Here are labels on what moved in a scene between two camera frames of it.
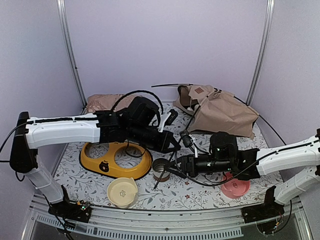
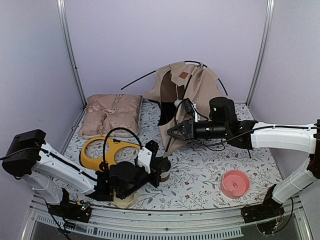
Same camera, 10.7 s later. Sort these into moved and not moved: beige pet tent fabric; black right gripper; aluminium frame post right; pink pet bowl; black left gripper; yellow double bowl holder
Moved: black right gripper; black left gripper; beige pet tent fabric
Not moved: aluminium frame post right; yellow double bowl holder; pink pet bowl
